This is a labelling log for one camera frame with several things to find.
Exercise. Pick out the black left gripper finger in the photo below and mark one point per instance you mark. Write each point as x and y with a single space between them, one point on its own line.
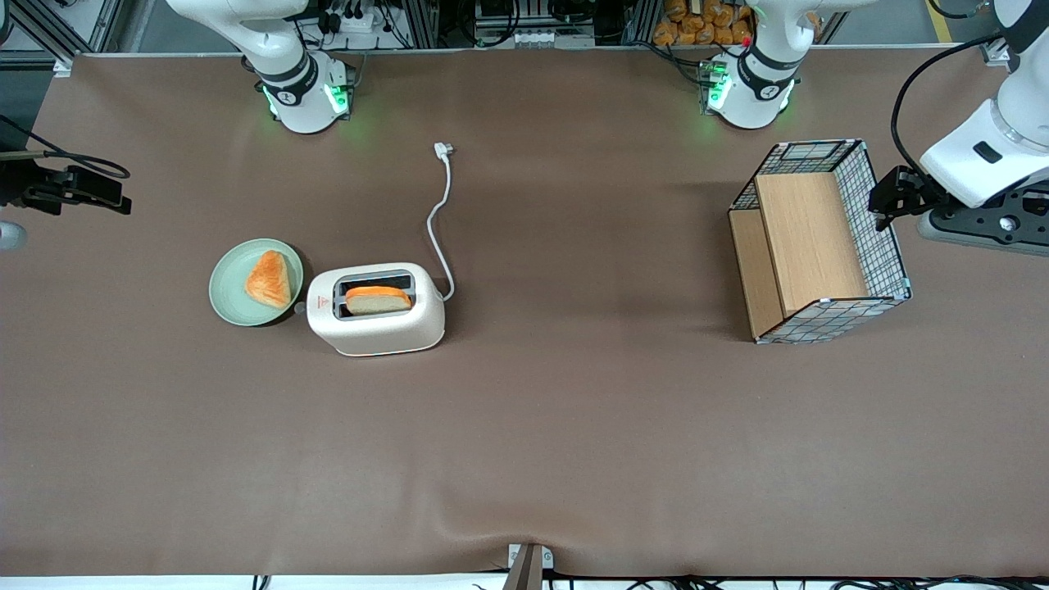
883 221
880 199

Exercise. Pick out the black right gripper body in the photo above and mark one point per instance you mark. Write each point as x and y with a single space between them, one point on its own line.
16 182

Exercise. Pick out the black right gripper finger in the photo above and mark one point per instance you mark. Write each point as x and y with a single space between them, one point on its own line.
115 207
43 205

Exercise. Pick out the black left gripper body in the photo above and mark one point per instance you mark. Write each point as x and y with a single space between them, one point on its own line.
908 188

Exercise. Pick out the white two-slot toaster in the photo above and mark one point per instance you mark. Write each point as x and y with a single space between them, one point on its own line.
385 332

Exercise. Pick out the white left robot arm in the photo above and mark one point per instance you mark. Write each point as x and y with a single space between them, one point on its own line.
758 82

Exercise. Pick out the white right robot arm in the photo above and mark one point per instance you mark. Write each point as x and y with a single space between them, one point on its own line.
299 98

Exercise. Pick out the grey cylindrical wrist attachment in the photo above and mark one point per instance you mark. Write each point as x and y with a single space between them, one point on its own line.
10 236

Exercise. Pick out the pale green round plate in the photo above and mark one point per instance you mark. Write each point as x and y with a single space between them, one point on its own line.
229 287

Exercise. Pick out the triangular orange pastry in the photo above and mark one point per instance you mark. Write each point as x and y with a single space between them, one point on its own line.
269 280

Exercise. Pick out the small green-lit controller box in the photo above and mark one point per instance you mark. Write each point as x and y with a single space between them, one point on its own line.
713 82

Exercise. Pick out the pile of orange buns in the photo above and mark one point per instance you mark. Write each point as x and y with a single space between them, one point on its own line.
697 24

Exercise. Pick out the toast bread slice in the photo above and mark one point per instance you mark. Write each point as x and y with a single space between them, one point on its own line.
377 301

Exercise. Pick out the white power strip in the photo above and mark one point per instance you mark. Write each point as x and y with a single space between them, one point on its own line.
356 20

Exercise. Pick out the grey table edge clamp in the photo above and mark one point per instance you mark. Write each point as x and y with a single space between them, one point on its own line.
527 565

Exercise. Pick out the grey and black mount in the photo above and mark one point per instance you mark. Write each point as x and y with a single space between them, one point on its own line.
942 229

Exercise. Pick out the aluminium frame profile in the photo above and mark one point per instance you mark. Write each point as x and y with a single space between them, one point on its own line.
98 24

